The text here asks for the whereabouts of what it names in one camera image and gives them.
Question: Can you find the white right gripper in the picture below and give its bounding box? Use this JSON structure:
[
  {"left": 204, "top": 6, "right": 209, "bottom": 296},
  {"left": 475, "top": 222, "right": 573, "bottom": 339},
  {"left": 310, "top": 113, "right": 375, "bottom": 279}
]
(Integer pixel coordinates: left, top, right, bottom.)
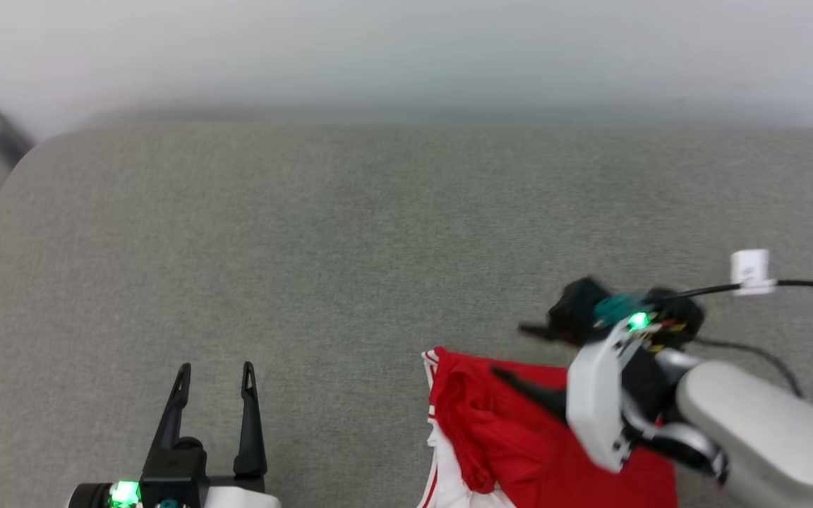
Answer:
[{"left": 491, "top": 316, "right": 667, "bottom": 474}]

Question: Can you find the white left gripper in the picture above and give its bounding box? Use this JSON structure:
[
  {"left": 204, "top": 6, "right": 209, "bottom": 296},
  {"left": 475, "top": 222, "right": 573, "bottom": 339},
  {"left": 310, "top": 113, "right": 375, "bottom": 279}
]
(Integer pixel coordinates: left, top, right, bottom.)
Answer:
[{"left": 68, "top": 361, "right": 282, "bottom": 508}]

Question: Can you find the red white sports jersey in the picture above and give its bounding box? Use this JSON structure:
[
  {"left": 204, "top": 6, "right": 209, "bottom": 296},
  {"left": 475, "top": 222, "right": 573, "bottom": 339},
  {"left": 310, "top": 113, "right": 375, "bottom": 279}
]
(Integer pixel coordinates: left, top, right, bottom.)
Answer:
[{"left": 417, "top": 346, "right": 679, "bottom": 508}]

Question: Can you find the grey fabric sofa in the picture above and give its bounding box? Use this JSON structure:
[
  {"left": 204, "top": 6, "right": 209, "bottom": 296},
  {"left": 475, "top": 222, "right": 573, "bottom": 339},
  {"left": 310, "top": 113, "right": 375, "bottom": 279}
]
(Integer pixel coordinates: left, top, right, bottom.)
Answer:
[{"left": 0, "top": 123, "right": 813, "bottom": 508}]

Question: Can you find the white cable label tag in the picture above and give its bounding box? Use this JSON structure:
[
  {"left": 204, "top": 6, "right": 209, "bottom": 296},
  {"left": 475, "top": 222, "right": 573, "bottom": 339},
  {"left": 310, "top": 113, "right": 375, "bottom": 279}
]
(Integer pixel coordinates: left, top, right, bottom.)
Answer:
[{"left": 730, "top": 248, "right": 778, "bottom": 296}]

